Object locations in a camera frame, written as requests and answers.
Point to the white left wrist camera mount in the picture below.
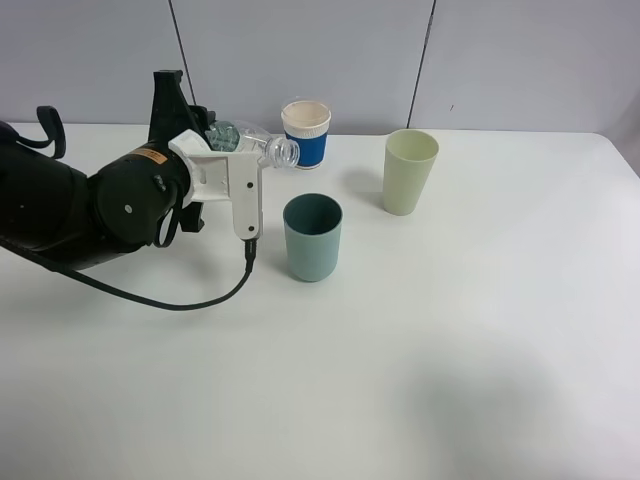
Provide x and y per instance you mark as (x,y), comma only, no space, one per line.
(223,176)

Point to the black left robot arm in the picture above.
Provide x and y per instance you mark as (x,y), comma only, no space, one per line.
(44,201)

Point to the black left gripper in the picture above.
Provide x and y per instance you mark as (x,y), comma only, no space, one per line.
(140,199)

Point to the clear plastic water bottle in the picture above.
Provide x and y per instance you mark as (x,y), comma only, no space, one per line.
(237,136)

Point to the teal plastic cup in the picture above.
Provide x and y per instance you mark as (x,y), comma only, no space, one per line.
(312,226)

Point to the blue sleeved paper cup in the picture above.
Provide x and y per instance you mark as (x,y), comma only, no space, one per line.
(307,122)

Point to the pale green plastic cup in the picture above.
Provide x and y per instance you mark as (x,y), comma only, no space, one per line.
(409,157)

